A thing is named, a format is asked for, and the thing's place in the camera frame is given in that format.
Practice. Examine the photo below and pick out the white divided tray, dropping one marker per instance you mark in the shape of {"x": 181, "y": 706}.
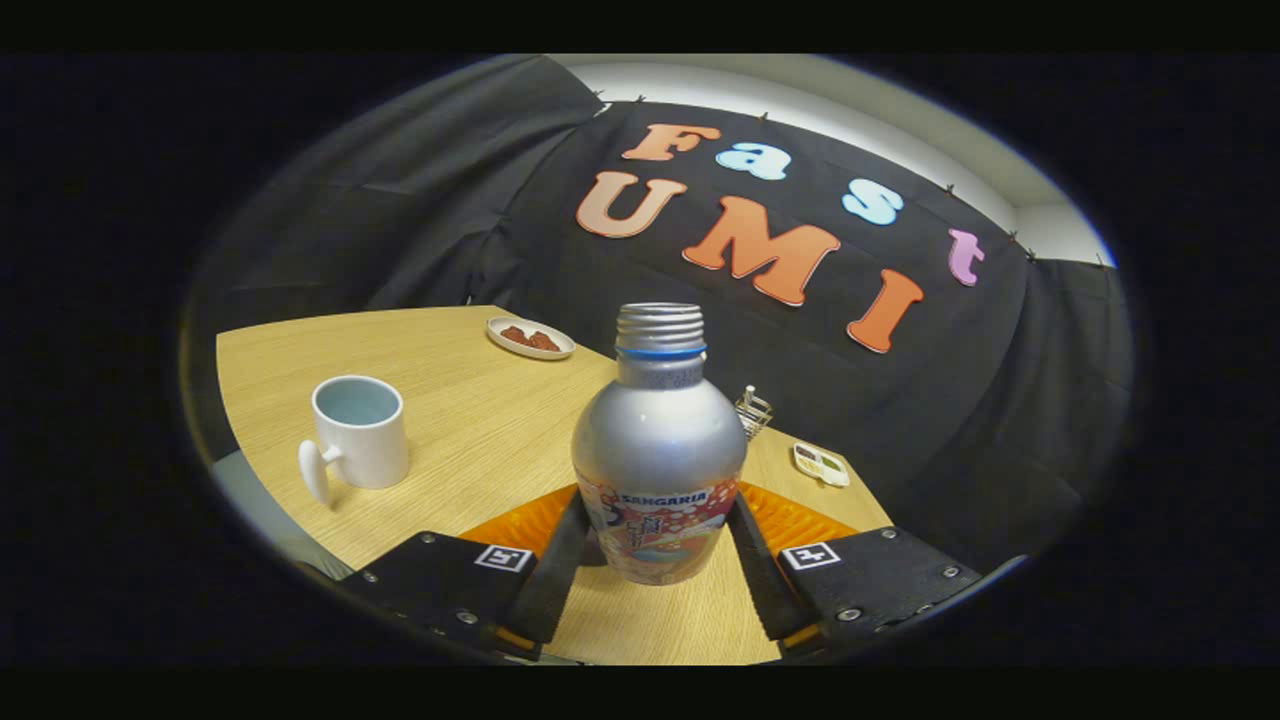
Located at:
{"x": 822, "y": 466}

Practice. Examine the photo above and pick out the red food pieces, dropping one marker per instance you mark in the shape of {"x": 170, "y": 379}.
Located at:
{"x": 530, "y": 338}

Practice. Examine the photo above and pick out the white cup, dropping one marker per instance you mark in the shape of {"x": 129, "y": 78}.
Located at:
{"x": 365, "y": 450}

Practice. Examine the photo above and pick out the small white plate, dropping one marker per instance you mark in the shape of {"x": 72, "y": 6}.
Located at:
{"x": 515, "y": 347}

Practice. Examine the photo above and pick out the silver juice bottle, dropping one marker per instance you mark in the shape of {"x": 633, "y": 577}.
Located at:
{"x": 660, "y": 450}

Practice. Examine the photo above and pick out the black backdrop cloth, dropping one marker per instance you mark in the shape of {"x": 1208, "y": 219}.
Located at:
{"x": 900, "y": 420}

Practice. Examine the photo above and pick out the wooden table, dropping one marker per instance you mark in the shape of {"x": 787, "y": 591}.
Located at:
{"x": 480, "y": 430}

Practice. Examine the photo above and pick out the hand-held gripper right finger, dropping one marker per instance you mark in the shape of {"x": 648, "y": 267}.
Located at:
{"x": 765, "y": 590}

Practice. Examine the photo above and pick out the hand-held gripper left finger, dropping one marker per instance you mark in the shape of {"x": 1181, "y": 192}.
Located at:
{"x": 550, "y": 590}

